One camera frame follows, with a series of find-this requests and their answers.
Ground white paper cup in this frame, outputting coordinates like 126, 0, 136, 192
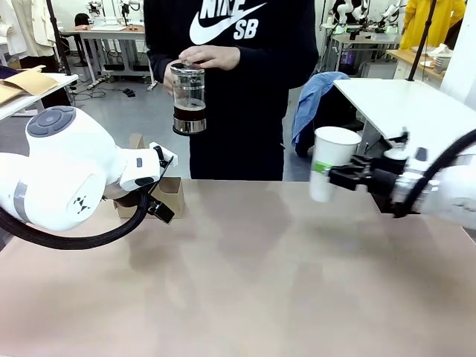
309, 126, 363, 204

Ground person left forearm black sleeve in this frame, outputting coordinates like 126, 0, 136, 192
237, 43, 320, 91

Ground black tripod pole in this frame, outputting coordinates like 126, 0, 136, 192
406, 0, 437, 82
45, 0, 72, 76

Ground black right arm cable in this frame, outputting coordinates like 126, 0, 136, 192
392, 129, 476, 219

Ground background white robot arms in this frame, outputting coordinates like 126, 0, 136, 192
326, 0, 402, 38

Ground grey background workbench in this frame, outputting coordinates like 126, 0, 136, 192
60, 25, 158, 92

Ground wooden desk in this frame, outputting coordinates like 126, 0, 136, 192
386, 46, 453, 82

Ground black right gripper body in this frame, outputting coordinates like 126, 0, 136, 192
366, 167, 402, 204

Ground person in yellow coat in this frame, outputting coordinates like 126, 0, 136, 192
399, 0, 466, 51

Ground brown cardboard cup carrier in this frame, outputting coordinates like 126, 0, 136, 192
113, 133, 186, 220

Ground white table with cardboard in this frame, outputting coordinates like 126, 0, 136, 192
0, 72, 80, 120

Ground grey background robot table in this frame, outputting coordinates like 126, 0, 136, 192
328, 31, 402, 74

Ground glass french press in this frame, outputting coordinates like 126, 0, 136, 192
170, 60, 208, 136

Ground brown cardboard sheets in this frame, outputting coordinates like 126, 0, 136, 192
0, 65, 61, 106

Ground white side table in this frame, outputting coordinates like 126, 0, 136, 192
332, 77, 466, 158

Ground person left hand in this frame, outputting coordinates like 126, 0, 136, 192
178, 45, 241, 70

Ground person torso black hoodie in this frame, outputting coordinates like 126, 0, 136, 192
143, 0, 321, 182

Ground black cable clamp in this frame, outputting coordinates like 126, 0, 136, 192
147, 200, 176, 225

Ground blue cloth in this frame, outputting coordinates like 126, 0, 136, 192
291, 71, 351, 157

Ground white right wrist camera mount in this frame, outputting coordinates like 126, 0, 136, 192
382, 128, 412, 161

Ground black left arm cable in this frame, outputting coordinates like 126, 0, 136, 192
0, 184, 154, 251

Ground black floor cables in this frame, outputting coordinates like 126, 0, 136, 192
66, 72, 144, 100

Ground black chair under cloth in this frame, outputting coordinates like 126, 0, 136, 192
297, 83, 364, 158

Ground black office chair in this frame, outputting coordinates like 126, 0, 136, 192
73, 13, 91, 68

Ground stack of white bowls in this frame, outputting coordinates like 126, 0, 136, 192
432, 42, 454, 74

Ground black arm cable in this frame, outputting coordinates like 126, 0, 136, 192
0, 184, 154, 251
392, 129, 476, 219

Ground person right forearm black sleeve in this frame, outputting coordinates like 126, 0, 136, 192
146, 48, 176, 86

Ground person right hand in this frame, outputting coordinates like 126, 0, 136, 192
163, 66, 176, 97

